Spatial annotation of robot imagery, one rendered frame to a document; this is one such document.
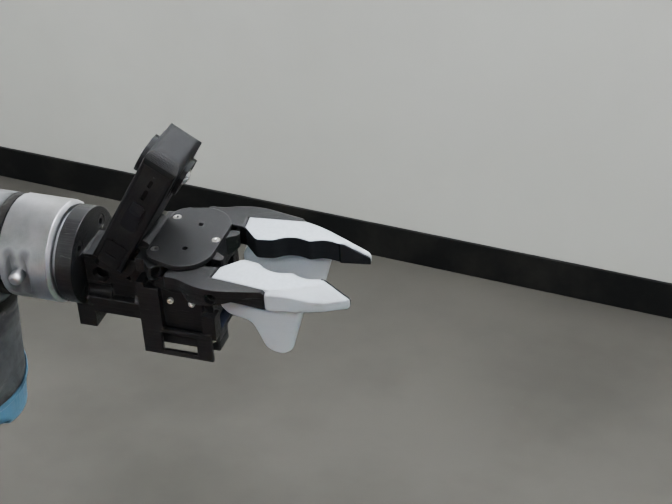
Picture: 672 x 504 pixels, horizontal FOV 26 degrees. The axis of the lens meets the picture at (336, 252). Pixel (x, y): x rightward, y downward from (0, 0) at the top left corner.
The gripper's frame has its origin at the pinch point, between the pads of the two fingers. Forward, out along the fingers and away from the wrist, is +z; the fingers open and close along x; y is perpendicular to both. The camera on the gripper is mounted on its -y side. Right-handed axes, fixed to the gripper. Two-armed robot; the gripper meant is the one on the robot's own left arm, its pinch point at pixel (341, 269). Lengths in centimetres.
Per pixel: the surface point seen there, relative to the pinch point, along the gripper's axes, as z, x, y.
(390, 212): -80, -283, 193
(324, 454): -67, -176, 193
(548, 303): -27, -267, 206
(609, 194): -13, -278, 172
